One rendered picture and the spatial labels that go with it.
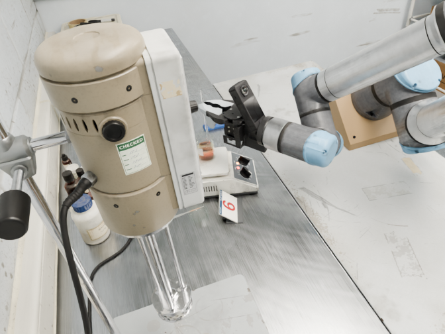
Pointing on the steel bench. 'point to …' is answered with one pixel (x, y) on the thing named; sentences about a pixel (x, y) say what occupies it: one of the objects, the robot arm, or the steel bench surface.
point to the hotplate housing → (228, 183)
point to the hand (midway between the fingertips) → (202, 103)
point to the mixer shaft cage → (181, 296)
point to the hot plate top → (219, 164)
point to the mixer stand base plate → (204, 313)
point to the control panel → (241, 169)
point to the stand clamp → (12, 219)
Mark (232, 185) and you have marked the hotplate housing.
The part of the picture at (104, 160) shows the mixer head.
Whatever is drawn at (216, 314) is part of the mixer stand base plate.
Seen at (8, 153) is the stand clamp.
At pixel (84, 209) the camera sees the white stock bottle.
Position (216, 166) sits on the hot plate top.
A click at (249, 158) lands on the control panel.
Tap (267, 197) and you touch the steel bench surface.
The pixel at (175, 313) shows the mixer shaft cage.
